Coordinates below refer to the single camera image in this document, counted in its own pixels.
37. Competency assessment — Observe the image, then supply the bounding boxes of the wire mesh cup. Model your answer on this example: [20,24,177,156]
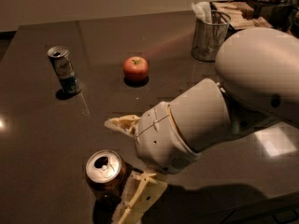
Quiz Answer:
[191,10,231,62]

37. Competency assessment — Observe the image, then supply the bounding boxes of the orange soda can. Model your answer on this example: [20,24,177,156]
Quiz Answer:
[85,149,127,203]

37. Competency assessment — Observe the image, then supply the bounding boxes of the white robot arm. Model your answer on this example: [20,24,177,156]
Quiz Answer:
[105,28,299,224]

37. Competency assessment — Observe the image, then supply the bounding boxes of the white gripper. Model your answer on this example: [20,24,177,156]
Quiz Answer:
[104,102,200,224]

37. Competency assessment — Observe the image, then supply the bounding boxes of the green slim can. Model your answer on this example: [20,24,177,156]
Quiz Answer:
[47,46,81,95]

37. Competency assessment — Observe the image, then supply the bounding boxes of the red apple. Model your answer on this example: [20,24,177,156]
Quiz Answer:
[123,56,149,82]

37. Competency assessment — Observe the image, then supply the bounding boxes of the wooden condiment box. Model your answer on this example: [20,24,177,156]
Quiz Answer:
[211,1,272,31]

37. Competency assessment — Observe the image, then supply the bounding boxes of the white napkins in cup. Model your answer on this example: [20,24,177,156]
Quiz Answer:
[192,2,212,23]

